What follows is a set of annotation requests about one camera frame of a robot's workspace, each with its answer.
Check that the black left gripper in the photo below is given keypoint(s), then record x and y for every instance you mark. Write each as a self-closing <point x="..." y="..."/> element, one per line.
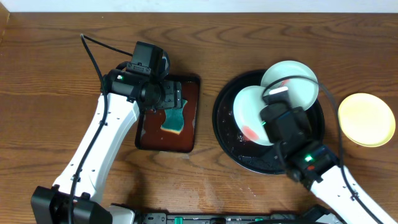
<point x="175" y="92"/>

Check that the light green plate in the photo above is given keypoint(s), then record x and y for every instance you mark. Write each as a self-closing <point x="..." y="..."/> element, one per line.
<point x="247" y="106"/>
<point x="302" y="92"/>

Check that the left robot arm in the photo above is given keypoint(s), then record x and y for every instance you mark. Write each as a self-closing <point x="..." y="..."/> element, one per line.
<point x="77" y="192"/>

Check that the yellow plate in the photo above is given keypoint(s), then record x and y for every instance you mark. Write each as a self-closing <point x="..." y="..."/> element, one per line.
<point x="366" y="120"/>

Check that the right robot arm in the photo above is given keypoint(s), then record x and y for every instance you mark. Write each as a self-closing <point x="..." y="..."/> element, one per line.
<point x="316" y="167"/>

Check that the green yellow sponge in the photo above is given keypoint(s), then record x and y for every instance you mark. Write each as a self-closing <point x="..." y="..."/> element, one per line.
<point x="174" y="120"/>

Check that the round black tray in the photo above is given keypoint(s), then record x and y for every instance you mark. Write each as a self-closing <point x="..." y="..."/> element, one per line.
<point x="252" y="156"/>

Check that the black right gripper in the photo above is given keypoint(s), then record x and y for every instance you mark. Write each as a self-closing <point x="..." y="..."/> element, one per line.
<point x="302" y="120"/>

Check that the rectangular brown water tray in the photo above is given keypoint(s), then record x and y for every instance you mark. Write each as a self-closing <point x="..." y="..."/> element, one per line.
<point x="150" y="134"/>

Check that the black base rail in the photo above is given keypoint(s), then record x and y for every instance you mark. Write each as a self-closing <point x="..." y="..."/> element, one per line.
<point x="316" y="214"/>

